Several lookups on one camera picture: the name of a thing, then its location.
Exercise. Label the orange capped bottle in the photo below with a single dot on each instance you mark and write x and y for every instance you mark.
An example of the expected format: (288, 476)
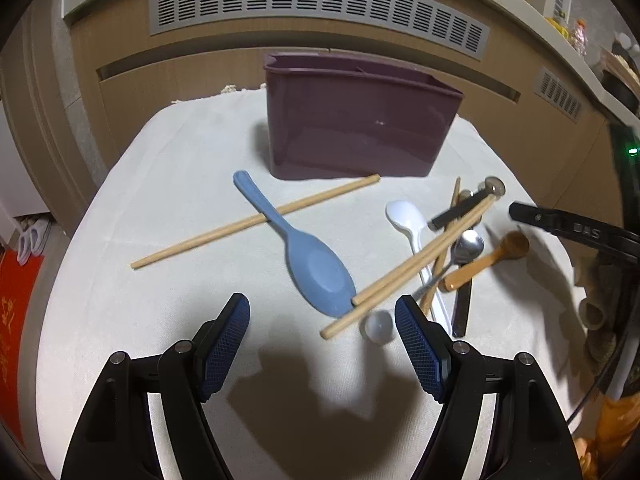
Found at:
(579, 38)

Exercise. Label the small white round cap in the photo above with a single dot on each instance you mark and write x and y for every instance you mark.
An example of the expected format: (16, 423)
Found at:
(379, 327)

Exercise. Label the purple plastic utensil holder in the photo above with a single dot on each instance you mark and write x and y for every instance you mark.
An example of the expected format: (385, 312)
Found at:
(336, 115)

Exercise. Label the stainless steel spoon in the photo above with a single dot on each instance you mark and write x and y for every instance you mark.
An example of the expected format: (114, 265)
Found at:
(466, 248)

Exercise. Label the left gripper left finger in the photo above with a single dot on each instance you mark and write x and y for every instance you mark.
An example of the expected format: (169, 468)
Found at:
(216, 344)

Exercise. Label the white plastic spoon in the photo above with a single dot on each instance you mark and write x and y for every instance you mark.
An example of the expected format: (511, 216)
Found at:
(406, 217)

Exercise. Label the small grey ventilation grille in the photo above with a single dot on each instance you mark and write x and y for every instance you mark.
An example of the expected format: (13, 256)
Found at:
(552, 89)

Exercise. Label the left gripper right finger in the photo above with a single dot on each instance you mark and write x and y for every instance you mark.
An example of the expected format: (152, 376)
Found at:
(426, 344)

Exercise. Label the long wooden chopstick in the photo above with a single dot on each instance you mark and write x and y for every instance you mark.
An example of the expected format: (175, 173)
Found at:
(249, 222)

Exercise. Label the blue plastic rice paddle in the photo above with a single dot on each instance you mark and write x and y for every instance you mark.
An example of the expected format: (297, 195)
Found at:
(317, 272)

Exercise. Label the wooden spoon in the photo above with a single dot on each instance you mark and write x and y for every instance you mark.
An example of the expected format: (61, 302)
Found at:
(514, 246)

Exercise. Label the grey spoon black handle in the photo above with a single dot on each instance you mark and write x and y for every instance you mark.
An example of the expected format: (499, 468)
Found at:
(464, 292)
(491, 186)

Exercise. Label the red floor mat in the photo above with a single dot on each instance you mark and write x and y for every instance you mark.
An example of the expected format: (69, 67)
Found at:
(17, 283)

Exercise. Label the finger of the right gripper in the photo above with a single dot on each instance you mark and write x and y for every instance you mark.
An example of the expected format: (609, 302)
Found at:
(616, 242)

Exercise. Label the white table cloth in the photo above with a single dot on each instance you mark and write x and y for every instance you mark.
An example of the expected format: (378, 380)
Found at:
(293, 406)

